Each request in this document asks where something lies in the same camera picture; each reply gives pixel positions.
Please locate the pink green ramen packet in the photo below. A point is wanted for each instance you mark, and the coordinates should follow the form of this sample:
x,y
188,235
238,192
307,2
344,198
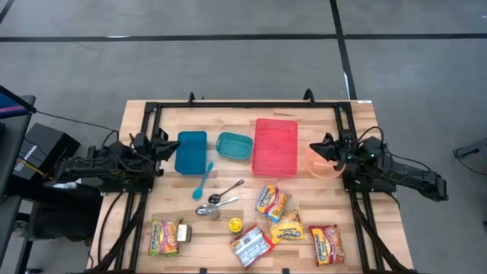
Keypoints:
x,y
163,237

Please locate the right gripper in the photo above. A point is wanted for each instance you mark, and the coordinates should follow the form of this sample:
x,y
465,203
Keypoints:
x,y
346,148

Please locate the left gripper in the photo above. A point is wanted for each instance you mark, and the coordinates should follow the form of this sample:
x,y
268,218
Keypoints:
x,y
158,146

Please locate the blue rectangular plastic bin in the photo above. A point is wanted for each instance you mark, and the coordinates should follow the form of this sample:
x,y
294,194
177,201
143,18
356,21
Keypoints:
x,y
190,152

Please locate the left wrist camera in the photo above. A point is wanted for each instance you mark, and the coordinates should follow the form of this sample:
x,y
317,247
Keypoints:
x,y
140,142

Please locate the red rectangular plastic tray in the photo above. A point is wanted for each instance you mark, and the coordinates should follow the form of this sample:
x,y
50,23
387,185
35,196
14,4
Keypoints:
x,y
274,148

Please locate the black box white print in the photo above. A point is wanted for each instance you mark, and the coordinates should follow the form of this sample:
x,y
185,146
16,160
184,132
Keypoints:
x,y
42,152

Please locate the translucent orange plastic bowl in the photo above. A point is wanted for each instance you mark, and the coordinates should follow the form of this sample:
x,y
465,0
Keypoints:
x,y
319,171

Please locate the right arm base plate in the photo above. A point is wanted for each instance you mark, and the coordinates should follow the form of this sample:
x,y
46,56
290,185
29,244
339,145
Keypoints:
x,y
365,186

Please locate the red orange ramen packet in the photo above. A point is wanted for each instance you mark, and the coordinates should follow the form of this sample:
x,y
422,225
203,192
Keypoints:
x,y
327,245

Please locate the black metal table frame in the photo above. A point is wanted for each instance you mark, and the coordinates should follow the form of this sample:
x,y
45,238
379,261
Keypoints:
x,y
247,104

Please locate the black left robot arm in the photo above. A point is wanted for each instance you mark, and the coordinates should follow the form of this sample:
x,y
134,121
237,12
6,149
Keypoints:
x,y
95,167

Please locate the teal plastic spoon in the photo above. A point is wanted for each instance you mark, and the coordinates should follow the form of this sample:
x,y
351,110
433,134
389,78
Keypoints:
x,y
197,194

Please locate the yellow blue ramen packet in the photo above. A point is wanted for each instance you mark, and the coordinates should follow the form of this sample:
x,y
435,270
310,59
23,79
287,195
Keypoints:
x,y
268,199

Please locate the white cloth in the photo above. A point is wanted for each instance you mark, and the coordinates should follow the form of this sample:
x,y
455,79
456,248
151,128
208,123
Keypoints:
x,y
66,185

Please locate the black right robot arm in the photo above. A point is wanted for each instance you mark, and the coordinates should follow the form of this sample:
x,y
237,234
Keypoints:
x,y
411,171

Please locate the small pale tin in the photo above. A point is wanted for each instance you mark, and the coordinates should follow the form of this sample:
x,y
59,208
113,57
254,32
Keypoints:
x,y
184,233

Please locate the red ramen packet silver back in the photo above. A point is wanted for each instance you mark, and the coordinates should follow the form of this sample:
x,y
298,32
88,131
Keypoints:
x,y
251,245

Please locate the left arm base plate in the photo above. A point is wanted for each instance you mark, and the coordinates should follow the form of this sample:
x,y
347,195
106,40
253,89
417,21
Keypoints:
x,y
125,187

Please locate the black desk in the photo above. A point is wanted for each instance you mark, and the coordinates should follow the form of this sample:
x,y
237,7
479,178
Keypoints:
x,y
11,152

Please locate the small teal plastic basket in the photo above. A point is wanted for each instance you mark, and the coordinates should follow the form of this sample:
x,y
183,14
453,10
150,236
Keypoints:
x,y
234,146

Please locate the black bag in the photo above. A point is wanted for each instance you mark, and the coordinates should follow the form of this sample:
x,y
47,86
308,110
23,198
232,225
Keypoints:
x,y
57,217

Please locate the silver metal spoon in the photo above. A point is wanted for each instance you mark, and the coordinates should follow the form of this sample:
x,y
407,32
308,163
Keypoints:
x,y
201,210

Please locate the black monitor blue screen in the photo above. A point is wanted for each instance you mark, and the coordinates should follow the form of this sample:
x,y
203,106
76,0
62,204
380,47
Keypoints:
x,y
11,104

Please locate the dark metal spoon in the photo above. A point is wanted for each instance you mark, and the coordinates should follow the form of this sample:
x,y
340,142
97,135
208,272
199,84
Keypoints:
x,y
214,198

